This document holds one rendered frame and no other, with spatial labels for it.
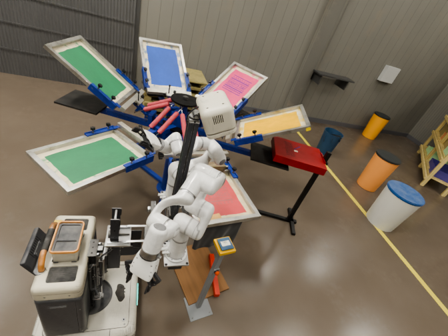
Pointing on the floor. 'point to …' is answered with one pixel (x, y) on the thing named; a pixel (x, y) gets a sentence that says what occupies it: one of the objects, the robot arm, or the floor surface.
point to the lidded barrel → (394, 205)
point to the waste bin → (329, 140)
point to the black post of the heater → (296, 201)
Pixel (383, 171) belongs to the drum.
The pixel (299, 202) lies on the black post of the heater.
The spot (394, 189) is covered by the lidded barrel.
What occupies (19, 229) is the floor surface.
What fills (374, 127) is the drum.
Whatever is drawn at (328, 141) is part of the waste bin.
